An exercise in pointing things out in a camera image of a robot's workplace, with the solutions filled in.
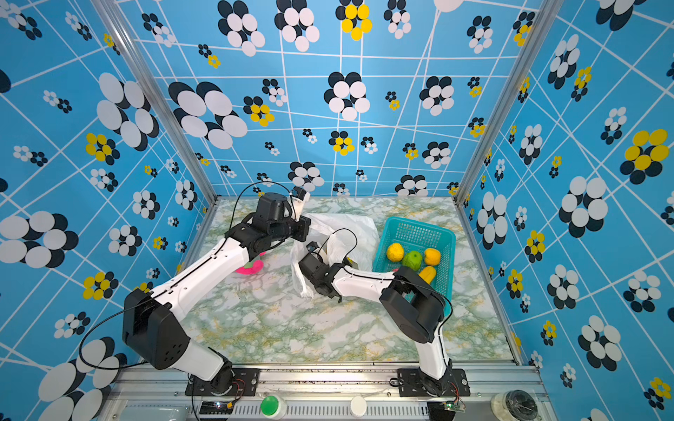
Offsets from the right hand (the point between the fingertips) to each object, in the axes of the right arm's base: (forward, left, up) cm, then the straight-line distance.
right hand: (337, 262), depth 92 cm
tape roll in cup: (-42, -44, +4) cm, 60 cm away
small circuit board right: (-41, -32, -4) cm, 52 cm away
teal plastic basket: (+13, -31, -2) cm, 33 cm away
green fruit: (+1, -27, -1) cm, 27 cm away
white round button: (-42, -7, +1) cm, 43 cm away
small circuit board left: (-42, +33, -8) cm, 54 cm away
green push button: (-42, +15, +4) cm, 45 cm away
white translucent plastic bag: (-2, -3, +16) cm, 17 cm away
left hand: (+4, +6, +19) cm, 20 cm away
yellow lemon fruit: (+4, -21, 0) cm, 22 cm away
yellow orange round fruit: (+3, -34, -1) cm, 35 cm away
